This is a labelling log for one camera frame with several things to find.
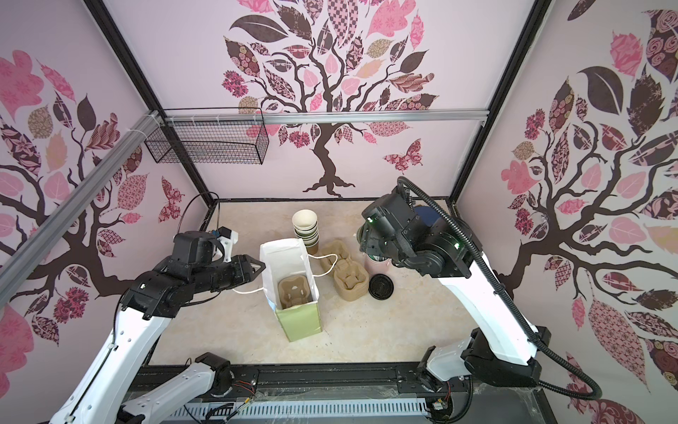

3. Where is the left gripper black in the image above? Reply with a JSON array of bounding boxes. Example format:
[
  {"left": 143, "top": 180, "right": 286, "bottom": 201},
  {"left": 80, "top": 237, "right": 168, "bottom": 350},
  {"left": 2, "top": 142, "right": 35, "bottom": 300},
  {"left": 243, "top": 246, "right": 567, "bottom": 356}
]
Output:
[{"left": 192, "top": 253, "right": 266, "bottom": 293}]

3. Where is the white slotted cable duct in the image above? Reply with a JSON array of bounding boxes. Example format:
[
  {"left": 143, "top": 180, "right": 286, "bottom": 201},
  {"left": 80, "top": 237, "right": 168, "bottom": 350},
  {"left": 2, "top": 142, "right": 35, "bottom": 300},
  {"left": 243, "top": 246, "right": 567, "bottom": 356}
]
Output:
[{"left": 164, "top": 399, "right": 430, "bottom": 423}]

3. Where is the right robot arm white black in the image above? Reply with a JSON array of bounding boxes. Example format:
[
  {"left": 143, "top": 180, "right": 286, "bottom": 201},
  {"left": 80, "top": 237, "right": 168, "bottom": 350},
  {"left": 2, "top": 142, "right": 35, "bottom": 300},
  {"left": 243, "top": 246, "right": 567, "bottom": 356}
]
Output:
[{"left": 356, "top": 177, "right": 602, "bottom": 401}]

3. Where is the black coffee lid stack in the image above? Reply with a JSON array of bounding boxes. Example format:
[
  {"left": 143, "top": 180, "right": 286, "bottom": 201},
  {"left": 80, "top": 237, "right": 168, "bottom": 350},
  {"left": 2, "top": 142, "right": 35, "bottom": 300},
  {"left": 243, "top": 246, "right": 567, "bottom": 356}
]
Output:
[{"left": 368, "top": 274, "right": 395, "bottom": 300}]

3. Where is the black wire basket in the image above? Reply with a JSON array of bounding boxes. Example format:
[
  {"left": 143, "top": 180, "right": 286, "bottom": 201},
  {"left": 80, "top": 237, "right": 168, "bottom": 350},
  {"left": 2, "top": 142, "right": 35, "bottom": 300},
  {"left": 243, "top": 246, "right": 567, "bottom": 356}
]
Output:
[{"left": 145, "top": 106, "right": 269, "bottom": 165}]

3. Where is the stack of paper cups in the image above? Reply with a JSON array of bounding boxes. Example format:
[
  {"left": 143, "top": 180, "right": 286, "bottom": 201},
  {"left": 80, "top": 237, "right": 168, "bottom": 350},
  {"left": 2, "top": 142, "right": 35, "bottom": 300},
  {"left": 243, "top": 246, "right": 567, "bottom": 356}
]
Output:
[{"left": 292, "top": 210, "right": 320, "bottom": 254}]

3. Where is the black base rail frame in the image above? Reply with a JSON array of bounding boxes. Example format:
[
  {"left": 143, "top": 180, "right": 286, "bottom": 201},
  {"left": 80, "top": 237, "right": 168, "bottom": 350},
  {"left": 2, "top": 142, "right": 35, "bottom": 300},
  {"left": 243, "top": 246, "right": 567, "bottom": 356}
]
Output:
[{"left": 97, "top": 359, "right": 557, "bottom": 424}]

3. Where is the brown pulp cup carrier stack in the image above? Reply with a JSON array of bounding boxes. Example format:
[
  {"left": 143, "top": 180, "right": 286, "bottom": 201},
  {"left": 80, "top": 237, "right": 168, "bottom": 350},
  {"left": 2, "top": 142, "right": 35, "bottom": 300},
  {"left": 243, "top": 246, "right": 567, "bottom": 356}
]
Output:
[{"left": 317, "top": 240, "right": 370, "bottom": 301}]

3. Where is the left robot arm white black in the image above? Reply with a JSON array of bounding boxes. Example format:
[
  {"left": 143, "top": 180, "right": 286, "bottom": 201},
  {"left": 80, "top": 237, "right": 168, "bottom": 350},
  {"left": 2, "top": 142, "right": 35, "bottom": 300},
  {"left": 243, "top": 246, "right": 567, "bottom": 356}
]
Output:
[{"left": 51, "top": 227, "right": 267, "bottom": 423}]

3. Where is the aluminium rail left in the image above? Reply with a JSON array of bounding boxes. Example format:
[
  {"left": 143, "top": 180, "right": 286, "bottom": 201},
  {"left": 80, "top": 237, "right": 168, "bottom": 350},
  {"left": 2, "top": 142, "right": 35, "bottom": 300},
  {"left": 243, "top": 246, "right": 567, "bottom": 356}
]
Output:
[{"left": 1, "top": 111, "right": 162, "bottom": 305}]

